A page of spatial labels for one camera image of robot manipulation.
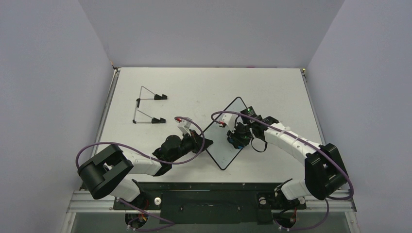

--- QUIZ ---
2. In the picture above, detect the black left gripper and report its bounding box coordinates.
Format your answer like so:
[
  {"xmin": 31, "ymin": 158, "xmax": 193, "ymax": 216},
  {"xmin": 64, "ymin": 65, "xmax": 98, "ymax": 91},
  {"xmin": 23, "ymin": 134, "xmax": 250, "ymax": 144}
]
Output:
[{"xmin": 170, "ymin": 130, "xmax": 213, "ymax": 163}]

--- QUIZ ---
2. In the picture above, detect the black framed small whiteboard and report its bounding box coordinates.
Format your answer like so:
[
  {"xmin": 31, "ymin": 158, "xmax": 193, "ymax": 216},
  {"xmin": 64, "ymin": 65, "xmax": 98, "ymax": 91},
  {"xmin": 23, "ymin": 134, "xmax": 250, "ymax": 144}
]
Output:
[{"xmin": 204, "ymin": 97, "xmax": 246, "ymax": 170}]

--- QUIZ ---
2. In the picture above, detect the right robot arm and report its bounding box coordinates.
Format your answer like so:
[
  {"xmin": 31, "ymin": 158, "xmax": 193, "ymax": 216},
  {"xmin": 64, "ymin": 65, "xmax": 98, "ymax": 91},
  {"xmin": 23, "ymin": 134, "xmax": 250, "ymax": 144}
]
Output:
[{"xmin": 220, "ymin": 107, "xmax": 348, "ymax": 207}]

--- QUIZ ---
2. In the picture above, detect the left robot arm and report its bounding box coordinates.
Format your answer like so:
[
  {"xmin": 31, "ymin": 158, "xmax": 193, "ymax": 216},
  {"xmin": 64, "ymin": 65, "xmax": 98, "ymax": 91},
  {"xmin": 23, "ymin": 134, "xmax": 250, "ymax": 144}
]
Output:
[{"xmin": 77, "ymin": 130, "xmax": 213, "ymax": 209}]

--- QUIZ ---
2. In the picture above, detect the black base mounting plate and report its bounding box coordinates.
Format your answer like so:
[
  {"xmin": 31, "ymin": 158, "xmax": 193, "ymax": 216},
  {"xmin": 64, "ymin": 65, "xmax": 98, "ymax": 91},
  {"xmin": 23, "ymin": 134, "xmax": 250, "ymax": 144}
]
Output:
[{"xmin": 105, "ymin": 182, "xmax": 308, "ymax": 228}]

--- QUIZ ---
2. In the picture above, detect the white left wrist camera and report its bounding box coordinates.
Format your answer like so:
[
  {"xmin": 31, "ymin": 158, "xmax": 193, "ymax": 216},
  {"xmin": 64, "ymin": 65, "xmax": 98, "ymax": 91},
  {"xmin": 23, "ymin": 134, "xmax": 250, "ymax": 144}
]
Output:
[{"xmin": 175, "ymin": 117, "xmax": 192, "ymax": 135}]

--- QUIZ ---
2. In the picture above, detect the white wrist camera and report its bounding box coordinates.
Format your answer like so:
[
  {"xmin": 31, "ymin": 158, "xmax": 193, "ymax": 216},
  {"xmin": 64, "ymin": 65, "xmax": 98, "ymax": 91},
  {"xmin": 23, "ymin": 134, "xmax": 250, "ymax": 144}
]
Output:
[
  {"xmin": 175, "ymin": 117, "xmax": 192, "ymax": 135},
  {"xmin": 218, "ymin": 113, "xmax": 239, "ymax": 133}
]

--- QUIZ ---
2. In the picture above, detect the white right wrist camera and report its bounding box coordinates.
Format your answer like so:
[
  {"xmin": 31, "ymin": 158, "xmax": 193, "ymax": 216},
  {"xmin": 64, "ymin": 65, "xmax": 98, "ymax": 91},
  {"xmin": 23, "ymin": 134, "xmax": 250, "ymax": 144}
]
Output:
[{"xmin": 218, "ymin": 113, "xmax": 239, "ymax": 133}]

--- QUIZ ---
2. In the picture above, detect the wire whiteboard stand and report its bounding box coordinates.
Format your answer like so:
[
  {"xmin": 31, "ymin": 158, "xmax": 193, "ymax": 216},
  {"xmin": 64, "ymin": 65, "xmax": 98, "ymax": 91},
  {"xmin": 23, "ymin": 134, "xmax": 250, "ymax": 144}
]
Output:
[{"xmin": 132, "ymin": 85, "xmax": 168, "ymax": 124}]

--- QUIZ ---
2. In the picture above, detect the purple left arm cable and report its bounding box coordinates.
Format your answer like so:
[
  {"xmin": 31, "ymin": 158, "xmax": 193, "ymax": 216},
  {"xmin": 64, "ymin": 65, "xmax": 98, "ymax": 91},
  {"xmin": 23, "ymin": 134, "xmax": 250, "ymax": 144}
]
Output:
[{"xmin": 75, "ymin": 116, "xmax": 206, "ymax": 232}]

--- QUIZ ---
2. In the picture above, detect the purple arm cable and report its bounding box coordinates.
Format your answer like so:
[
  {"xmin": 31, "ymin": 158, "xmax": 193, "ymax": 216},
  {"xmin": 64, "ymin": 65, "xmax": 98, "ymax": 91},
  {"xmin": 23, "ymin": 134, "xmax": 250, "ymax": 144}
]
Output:
[
  {"xmin": 210, "ymin": 110, "xmax": 355, "ymax": 232},
  {"xmin": 75, "ymin": 116, "xmax": 206, "ymax": 232}
]

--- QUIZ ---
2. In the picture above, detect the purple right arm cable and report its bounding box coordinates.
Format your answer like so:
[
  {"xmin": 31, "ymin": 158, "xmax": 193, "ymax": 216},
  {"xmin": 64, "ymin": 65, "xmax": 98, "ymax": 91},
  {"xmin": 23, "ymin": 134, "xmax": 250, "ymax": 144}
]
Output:
[{"xmin": 210, "ymin": 110, "xmax": 355, "ymax": 232}]

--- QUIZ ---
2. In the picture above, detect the aluminium frame rail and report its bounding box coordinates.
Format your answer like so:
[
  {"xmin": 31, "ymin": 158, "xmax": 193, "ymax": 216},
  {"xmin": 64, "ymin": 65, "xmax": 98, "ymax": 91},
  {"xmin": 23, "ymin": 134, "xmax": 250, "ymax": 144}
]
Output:
[{"xmin": 80, "ymin": 67, "xmax": 120, "ymax": 148}]

